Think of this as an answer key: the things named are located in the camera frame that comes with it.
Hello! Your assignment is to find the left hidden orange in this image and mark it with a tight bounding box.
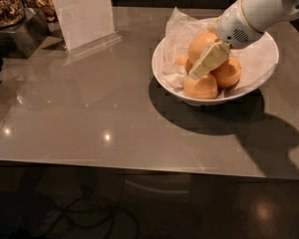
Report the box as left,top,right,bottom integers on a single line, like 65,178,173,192
173,54,192,75

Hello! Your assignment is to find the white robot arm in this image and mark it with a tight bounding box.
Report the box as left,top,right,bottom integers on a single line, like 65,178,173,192
189,0,299,80

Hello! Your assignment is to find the white ceramic bowl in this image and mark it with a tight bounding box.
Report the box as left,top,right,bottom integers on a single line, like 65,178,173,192
150,17,280,107

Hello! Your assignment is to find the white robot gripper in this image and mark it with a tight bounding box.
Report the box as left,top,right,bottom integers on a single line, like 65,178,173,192
188,0,264,80

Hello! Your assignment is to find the white paper liner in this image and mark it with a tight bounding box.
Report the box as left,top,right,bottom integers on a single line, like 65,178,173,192
151,9,279,106

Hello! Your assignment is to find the square metal stand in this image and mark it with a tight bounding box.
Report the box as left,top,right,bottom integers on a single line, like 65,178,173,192
0,8,50,59

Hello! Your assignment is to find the clear acrylic sign holder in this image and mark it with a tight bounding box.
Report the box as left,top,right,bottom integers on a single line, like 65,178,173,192
52,0,122,56

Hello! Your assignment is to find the black floor cable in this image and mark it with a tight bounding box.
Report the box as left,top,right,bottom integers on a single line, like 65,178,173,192
39,172,141,239

